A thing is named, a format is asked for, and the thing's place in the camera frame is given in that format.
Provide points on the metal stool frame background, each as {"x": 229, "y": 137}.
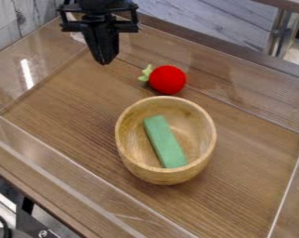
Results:
{"x": 284, "y": 30}

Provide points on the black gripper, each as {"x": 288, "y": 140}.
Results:
{"x": 115, "y": 26}

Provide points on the red plush strawberry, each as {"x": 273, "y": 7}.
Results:
{"x": 166, "y": 79}

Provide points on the green rectangular block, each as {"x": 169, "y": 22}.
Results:
{"x": 164, "y": 143}

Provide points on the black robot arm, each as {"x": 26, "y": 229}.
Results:
{"x": 94, "y": 4}

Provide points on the wooden bowl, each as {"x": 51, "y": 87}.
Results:
{"x": 193, "y": 129}

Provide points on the black table leg clamp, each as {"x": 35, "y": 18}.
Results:
{"x": 27, "y": 224}

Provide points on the clear acrylic tray wall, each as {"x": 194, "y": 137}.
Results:
{"x": 37, "y": 164}

